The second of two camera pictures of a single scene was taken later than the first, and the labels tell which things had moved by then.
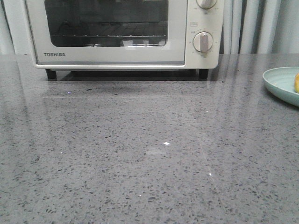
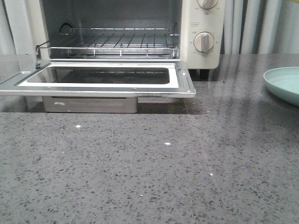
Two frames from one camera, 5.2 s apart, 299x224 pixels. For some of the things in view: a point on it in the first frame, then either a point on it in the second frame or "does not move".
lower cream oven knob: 202,41 does not move
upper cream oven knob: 206,4 does not move
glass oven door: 106,32 → 165,79
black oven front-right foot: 203,73 does not move
